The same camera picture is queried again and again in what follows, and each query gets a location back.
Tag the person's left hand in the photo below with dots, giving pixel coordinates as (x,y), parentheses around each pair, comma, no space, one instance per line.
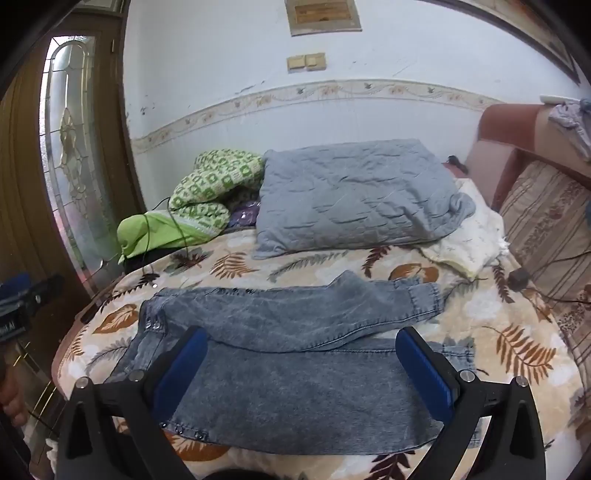
(13,404)

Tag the dark framed wall picture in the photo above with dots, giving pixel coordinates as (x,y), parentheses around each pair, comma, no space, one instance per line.
(531,34)

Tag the grey quilted pillow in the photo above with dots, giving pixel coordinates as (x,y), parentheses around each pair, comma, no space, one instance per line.
(355,194)

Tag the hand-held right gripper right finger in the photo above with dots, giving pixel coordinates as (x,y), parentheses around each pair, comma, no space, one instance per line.
(427,374)

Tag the leaf print bed blanket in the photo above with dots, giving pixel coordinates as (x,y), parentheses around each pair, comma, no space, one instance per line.
(508,350)

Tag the black power adapter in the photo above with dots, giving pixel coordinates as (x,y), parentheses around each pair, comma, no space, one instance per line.
(519,279)

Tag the purple cloth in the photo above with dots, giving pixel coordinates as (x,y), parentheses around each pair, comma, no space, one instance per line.
(244,214)

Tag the beige light switch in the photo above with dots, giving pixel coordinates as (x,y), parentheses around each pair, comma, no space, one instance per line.
(296,63)
(316,61)

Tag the pale crumpled garment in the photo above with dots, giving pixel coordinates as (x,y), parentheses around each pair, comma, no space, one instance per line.
(572,122)

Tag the framed wall plaque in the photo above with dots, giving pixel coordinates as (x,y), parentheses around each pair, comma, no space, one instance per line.
(323,16)

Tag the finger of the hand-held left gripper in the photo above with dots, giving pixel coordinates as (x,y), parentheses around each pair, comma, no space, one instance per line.
(48,288)

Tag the reddish brown headboard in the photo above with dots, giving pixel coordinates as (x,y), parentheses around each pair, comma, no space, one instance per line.
(501,134)

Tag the small black object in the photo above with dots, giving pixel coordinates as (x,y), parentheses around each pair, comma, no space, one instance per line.
(455,162)

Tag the grey washed denim pants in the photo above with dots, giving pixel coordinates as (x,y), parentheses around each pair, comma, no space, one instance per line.
(295,323)

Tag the white quilted pillow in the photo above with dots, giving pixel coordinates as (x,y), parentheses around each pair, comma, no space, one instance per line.
(471,230)

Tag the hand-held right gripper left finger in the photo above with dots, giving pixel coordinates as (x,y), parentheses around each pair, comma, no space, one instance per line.
(181,374)

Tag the green patterned quilt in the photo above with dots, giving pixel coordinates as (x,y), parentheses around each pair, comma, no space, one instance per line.
(203,194)

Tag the wooden door with glass panel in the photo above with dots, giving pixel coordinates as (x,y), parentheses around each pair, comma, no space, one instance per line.
(74,152)

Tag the striped brown cushion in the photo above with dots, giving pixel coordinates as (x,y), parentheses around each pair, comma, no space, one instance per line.
(549,226)

